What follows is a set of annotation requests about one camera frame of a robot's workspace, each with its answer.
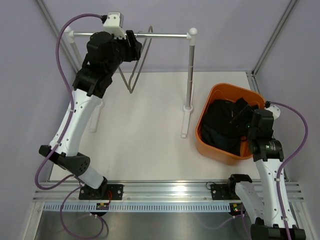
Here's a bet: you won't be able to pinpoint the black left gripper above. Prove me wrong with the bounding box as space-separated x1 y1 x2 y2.
104 30 141 76

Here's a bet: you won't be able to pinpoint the black shorts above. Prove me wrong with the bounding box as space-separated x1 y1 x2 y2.
201 99 243 143

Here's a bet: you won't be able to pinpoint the grey hanger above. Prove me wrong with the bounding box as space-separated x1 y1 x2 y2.
118 38 152 94

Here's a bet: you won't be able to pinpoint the dark navy shorts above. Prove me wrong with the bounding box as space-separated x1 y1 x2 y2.
201 125 241 156

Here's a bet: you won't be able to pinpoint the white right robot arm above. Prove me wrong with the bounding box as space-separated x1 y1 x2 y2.
226 101 307 240

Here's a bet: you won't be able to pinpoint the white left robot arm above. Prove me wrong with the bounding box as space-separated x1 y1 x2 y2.
39 30 143 200

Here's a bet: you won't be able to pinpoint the orange plastic basket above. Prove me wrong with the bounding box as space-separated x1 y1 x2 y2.
195 83 265 166

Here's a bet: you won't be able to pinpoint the metal clothes rack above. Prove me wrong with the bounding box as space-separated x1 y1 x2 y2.
63 26 198 138

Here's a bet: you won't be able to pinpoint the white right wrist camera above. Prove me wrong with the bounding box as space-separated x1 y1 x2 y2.
264 101 281 120

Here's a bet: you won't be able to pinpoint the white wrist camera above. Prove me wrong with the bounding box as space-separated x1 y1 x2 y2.
264 101 281 120
101 11 126 40

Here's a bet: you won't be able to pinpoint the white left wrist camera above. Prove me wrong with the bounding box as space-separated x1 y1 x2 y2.
101 11 126 40

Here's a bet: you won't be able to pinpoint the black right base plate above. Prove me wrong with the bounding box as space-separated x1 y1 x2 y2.
210 183 239 200

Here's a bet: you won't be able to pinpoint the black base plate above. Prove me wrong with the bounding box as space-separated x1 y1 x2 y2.
210 183 239 200
78 184 124 201

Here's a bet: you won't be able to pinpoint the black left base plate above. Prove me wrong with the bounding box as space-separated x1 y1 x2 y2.
78 184 124 201

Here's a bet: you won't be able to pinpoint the aluminium mounting rail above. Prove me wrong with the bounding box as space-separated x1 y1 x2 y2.
32 180 305 202

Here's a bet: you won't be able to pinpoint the slotted cable duct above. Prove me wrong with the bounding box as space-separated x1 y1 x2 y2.
43 201 231 212

